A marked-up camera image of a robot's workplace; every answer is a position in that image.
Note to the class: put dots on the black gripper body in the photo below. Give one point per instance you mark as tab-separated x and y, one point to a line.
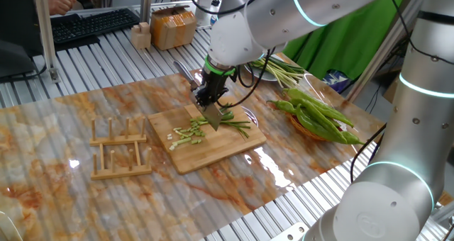
216	83

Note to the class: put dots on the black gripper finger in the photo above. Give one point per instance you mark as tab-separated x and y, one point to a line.
201	97
217	98

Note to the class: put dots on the steel cleaver knife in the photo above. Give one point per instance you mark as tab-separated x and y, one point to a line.
213	117

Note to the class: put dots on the uncut green garlic stalks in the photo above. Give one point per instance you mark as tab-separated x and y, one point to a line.
228	116

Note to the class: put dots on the bamboo cutting board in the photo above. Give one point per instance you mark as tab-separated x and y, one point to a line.
220	152

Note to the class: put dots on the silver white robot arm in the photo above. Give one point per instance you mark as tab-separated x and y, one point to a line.
230	39

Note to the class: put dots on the long cut green garlic piece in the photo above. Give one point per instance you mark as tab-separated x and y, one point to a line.
183	141

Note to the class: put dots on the bunch of green garlic stalks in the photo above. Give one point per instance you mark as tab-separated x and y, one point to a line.
283	72

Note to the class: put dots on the person's bare hand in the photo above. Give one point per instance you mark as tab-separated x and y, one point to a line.
62	3

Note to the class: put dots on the clear glass dish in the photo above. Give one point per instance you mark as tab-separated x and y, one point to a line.
253	117

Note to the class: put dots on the grey round plate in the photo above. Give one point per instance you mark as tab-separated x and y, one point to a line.
264	77

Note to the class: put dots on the taped cardboard box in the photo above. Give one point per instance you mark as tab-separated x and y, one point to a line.
174	30

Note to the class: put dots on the long green chili pepper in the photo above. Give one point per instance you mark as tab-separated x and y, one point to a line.
306	124
351	138
285	106
319	106
322	121

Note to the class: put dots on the woven wicker basket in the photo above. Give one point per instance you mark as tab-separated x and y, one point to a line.
293	121

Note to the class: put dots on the white cylindrical object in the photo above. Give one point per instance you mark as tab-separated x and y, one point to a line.
204	3

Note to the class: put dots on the wooden block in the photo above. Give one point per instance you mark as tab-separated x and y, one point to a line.
140	39

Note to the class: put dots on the wooden peg rack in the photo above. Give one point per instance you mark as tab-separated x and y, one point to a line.
117	140

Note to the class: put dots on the blue patterned bag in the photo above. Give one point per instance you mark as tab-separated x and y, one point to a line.
335	81

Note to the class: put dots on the black computer keyboard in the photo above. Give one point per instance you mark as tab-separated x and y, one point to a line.
95	25

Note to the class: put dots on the green cloth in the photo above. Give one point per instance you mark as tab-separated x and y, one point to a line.
340	49

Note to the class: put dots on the white metal mounting plate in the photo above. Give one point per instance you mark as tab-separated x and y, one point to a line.
291	234

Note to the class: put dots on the marble pattern table mat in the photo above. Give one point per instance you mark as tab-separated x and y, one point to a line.
71	205

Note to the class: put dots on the open brown cardboard box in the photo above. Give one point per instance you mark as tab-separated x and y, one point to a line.
391	92

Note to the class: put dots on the black computer monitor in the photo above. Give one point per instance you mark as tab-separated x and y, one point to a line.
14	56

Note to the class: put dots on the aluminium frame post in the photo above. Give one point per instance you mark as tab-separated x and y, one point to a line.
46	32
146	3
369	71

